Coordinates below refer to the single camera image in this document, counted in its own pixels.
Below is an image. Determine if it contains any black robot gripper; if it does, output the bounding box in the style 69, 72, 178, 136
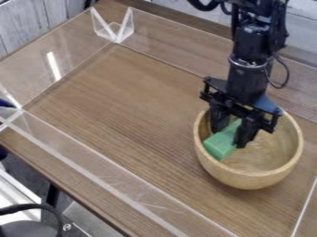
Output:
199, 55, 283, 148

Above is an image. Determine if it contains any green rectangular block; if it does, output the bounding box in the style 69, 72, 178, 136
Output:
203, 118, 242, 161

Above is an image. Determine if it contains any light brown wooden bowl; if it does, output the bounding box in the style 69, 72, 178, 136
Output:
192, 109, 303, 190

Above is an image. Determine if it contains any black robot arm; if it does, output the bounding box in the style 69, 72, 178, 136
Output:
187, 0, 289, 148

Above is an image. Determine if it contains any black table leg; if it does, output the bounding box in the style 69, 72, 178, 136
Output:
45, 184, 60, 207

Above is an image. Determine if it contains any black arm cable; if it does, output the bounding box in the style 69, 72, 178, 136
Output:
263, 54, 291, 90

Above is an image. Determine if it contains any clear acrylic corner bracket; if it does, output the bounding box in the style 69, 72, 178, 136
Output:
89, 7, 134, 44

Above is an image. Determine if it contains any clear acrylic tray wall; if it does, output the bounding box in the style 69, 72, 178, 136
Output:
0, 0, 317, 237

